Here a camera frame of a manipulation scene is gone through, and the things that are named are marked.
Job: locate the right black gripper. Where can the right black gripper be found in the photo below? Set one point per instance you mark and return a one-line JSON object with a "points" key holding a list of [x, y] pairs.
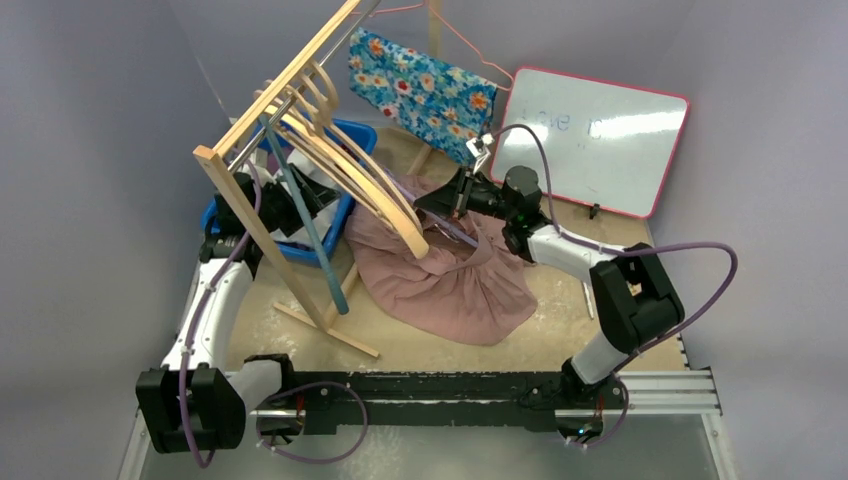
{"points": [[460, 196]]}

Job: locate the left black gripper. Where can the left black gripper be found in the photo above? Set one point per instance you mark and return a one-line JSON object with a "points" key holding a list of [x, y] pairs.
{"points": [[314, 197]]}

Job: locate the blue-grey plastic hanger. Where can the blue-grey plastic hanger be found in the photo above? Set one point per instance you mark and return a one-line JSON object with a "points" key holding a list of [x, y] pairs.
{"points": [[334, 285]]}

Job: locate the grey white t-shirt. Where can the grey white t-shirt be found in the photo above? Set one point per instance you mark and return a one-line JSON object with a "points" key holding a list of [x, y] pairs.
{"points": [[285, 224]]}

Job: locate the blue floral cloth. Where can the blue floral cloth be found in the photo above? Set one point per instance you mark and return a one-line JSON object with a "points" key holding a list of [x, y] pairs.
{"points": [[441, 104]]}

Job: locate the pink garment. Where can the pink garment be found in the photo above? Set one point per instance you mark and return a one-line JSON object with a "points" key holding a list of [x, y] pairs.
{"points": [[474, 296]]}

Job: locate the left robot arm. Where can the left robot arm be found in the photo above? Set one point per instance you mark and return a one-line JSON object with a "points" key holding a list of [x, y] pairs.
{"points": [[188, 402]]}

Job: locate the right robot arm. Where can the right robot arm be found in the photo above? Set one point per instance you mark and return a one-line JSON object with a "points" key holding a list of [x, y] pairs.
{"points": [[635, 300]]}

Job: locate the wooden clothes rack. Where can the wooden clothes rack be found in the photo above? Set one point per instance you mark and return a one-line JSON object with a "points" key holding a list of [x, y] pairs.
{"points": [[223, 161]]}

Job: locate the silver pen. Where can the silver pen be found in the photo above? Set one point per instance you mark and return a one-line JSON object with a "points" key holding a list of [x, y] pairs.
{"points": [[588, 300]]}

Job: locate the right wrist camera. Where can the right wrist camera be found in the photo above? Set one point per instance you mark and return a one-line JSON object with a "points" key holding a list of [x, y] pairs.
{"points": [[479, 148]]}

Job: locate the whiteboard with pink frame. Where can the whiteboard with pink frame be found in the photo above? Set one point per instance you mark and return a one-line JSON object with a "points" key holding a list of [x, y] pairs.
{"points": [[599, 143]]}

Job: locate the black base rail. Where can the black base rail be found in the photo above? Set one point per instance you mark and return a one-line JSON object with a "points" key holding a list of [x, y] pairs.
{"points": [[321, 401]]}

